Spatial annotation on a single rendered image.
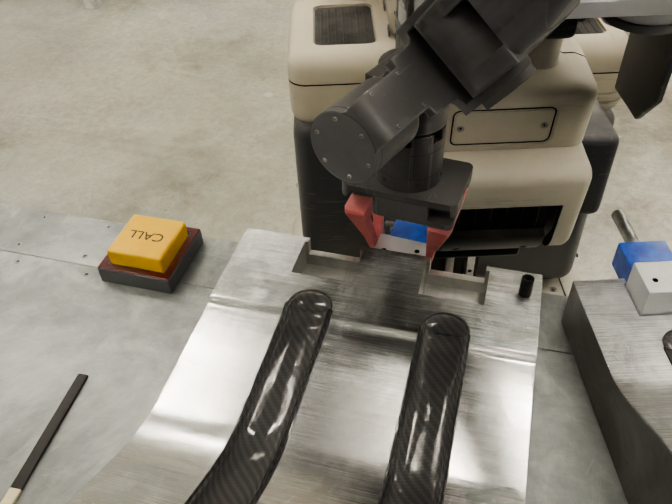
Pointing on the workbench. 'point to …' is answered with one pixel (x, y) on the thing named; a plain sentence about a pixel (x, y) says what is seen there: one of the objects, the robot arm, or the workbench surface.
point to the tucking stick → (44, 441)
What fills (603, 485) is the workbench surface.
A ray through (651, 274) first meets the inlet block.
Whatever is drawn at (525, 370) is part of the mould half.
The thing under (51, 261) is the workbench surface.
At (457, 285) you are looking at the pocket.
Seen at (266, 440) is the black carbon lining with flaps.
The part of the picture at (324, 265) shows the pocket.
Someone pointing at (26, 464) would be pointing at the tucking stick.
